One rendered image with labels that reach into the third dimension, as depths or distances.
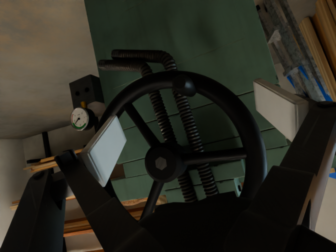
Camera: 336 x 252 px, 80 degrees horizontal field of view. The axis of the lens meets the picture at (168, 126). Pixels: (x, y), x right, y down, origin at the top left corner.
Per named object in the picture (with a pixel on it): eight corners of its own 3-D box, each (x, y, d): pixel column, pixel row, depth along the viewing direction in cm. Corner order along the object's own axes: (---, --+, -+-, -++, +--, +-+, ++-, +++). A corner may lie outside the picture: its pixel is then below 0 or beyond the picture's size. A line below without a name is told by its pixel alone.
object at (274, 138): (282, 126, 42) (287, 145, 42) (269, 128, 62) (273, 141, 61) (122, 163, 55) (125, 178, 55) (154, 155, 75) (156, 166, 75)
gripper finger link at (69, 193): (82, 198, 13) (40, 207, 13) (107, 155, 17) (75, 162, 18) (71, 180, 12) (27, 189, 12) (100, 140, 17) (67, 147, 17)
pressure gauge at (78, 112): (84, 97, 52) (90, 127, 51) (94, 99, 56) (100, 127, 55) (66, 104, 55) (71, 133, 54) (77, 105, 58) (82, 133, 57)
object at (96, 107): (89, 73, 56) (94, 101, 55) (115, 83, 67) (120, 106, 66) (66, 83, 58) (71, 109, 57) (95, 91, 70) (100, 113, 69)
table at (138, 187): (394, 130, 29) (410, 172, 28) (319, 131, 57) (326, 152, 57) (74, 192, 49) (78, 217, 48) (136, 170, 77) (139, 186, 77)
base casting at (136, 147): (282, 82, 42) (295, 124, 41) (260, 110, 96) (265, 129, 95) (108, 133, 57) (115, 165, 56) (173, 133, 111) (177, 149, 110)
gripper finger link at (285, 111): (295, 103, 11) (309, 100, 11) (252, 79, 18) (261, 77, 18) (296, 148, 13) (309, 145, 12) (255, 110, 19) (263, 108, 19)
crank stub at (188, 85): (185, 95, 24) (167, 89, 25) (195, 102, 30) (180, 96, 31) (192, 75, 24) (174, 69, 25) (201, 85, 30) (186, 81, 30)
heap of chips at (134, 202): (136, 198, 55) (138, 208, 55) (155, 186, 67) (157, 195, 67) (111, 202, 58) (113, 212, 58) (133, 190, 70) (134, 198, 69)
